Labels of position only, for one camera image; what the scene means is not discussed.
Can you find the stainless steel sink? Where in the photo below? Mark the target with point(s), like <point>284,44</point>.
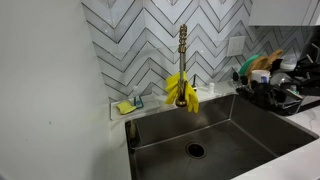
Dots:
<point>216,133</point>

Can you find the round sink drain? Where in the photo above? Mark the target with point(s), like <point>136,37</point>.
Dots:
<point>196,150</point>

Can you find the white baby bottle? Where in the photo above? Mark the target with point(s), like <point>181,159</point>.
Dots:
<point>288,64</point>

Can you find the black kitchen utensil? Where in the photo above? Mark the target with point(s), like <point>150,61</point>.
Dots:
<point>244,80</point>
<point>236,76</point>

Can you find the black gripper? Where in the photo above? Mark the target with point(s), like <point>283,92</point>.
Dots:
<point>310,86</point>

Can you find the yellow sponge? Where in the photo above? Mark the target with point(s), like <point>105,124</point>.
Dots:
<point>125,107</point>

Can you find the small brown brush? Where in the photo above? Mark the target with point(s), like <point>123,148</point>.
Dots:
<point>132,130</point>

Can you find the gold spring faucet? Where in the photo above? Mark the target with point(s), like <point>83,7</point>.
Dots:
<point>182,60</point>

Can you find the white mug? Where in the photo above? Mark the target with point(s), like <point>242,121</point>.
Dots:
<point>258,76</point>

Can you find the white wall outlet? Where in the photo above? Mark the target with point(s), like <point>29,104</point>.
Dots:
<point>236,46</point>

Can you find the clear blue soap bottle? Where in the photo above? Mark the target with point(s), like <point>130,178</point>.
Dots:
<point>137,101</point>

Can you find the yellow rubber glove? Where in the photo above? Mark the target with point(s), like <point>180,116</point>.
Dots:
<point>191,96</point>
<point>172,86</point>

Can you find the white wall cabinet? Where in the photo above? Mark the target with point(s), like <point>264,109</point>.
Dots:
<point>283,13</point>

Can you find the round wooden plate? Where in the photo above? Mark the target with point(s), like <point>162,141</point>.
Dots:
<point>275,55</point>
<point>258,63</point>

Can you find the black utensil holder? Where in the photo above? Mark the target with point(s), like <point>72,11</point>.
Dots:
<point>306,66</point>

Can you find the small white bottle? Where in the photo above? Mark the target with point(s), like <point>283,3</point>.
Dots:
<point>211,88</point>

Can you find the metal dish rack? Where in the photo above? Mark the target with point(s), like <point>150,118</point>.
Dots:
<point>286,113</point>

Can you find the silver steel cup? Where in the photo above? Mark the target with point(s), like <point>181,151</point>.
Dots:
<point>278,79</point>

